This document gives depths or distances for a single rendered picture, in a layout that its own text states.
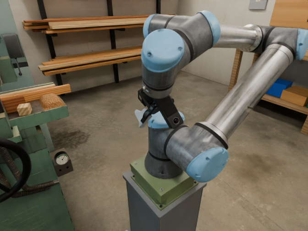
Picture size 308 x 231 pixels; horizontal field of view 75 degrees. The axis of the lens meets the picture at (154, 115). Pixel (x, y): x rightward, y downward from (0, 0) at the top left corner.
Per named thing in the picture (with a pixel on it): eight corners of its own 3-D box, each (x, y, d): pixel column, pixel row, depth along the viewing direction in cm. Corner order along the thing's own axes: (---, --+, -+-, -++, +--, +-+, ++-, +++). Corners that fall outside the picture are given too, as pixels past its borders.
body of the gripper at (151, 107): (154, 89, 71) (156, 68, 60) (169, 106, 69) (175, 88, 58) (137, 100, 69) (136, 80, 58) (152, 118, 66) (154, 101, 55)
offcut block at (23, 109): (30, 114, 86) (27, 107, 84) (19, 116, 85) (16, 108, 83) (32, 109, 90) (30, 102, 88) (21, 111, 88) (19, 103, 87)
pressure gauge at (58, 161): (57, 170, 97) (53, 157, 93) (56, 165, 100) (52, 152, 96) (71, 164, 100) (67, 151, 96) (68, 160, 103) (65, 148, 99)
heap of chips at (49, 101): (43, 110, 89) (41, 102, 87) (37, 100, 99) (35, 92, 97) (64, 105, 94) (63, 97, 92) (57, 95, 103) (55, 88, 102)
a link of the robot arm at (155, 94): (182, 80, 53) (153, 98, 51) (178, 89, 58) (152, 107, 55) (161, 57, 56) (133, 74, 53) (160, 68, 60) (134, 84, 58)
